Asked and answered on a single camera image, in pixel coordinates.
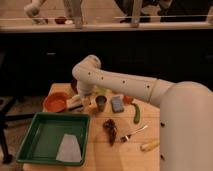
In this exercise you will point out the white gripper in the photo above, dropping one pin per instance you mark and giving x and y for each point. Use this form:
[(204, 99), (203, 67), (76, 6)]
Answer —
[(88, 106)]

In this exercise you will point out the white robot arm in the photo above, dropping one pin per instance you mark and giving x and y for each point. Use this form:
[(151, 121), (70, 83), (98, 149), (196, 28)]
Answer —
[(186, 112)]

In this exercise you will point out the metal cup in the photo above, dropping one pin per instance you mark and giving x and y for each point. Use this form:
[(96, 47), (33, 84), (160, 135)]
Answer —
[(101, 102)]

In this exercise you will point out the green translucent cup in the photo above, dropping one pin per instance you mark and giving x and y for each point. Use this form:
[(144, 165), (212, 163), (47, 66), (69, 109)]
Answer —
[(101, 91)]

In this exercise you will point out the dark maroon bowl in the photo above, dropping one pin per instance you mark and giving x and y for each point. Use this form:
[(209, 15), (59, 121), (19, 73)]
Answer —
[(74, 86)]

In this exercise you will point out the blue sponge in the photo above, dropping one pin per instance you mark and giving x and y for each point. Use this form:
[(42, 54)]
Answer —
[(117, 105)]

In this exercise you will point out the orange bowl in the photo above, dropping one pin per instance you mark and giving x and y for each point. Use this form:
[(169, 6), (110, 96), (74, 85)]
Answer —
[(55, 102)]

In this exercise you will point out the orange tomato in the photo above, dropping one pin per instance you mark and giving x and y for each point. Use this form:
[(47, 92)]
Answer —
[(127, 99)]

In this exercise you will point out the silver fork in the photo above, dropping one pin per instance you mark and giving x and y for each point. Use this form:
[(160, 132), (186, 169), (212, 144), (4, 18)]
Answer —
[(128, 136)]

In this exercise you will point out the white folded cloth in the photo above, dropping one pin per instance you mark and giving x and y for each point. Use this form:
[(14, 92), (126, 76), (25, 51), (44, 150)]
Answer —
[(69, 149)]

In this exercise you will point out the green plastic tray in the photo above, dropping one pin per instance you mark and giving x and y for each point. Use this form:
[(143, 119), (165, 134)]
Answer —
[(44, 136)]

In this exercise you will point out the yellow banana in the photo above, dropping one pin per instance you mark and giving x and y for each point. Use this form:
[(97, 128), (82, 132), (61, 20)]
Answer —
[(149, 146)]

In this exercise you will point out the black office chair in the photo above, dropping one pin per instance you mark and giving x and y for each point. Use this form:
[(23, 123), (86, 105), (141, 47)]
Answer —
[(4, 118)]

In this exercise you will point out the small red bowl background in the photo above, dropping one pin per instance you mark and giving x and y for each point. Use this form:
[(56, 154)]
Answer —
[(60, 20)]

